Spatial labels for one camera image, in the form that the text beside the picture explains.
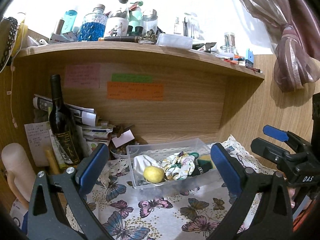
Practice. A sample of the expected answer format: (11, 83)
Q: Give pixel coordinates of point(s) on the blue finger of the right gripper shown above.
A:
(275, 133)
(267, 150)

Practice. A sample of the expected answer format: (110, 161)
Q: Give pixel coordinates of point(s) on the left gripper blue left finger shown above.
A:
(90, 168)

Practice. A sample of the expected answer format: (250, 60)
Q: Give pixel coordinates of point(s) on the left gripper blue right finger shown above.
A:
(230, 169)

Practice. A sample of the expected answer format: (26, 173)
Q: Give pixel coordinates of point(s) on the black patterned sock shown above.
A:
(201, 167)

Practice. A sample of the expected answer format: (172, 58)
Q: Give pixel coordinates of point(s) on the green knitted cloth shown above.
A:
(194, 154)

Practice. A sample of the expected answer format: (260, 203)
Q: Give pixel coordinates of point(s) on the white drawstring pouch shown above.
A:
(141, 162)

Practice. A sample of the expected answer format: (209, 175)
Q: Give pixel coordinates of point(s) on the yellow soft ball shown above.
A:
(153, 174)

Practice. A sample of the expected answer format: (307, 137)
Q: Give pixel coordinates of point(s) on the person's right hand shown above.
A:
(291, 192)

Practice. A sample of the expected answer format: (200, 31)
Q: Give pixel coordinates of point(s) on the yellow green sponge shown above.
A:
(207, 158)

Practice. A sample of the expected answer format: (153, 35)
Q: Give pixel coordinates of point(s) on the white folded card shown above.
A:
(123, 139)

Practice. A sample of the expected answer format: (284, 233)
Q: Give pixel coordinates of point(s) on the stack of papers and magazines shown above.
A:
(91, 129)

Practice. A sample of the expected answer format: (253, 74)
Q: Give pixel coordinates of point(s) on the butterfly print tablecloth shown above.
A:
(192, 214)

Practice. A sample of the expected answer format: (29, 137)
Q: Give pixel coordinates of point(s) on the floral scrunchie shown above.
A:
(178, 166)

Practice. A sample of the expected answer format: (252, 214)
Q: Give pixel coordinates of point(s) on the dark wine bottle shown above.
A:
(63, 125)

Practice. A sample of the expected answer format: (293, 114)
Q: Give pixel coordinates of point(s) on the clear plastic storage bin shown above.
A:
(161, 151)

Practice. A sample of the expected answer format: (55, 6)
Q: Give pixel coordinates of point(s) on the white handwritten note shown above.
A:
(38, 138)

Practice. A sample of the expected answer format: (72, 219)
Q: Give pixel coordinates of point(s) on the orange paper note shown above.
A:
(135, 91)

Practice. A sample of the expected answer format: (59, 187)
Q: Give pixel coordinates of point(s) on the cream cylinder candle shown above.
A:
(20, 174)

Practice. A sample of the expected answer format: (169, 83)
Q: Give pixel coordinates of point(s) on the pink paper note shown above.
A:
(82, 76)

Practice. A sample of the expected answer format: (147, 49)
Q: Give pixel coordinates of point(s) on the green paper note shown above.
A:
(120, 77)

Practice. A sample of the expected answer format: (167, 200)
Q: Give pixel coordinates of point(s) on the mauve striped curtain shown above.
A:
(293, 29)

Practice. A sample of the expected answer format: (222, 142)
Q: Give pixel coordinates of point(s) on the blue liquid glass bottle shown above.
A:
(93, 25)

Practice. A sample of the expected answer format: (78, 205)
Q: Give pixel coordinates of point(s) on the clear labelled bottle with cork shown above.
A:
(118, 20)

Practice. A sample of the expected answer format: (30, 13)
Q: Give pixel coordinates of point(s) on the white plastic box on shelf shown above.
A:
(174, 41)

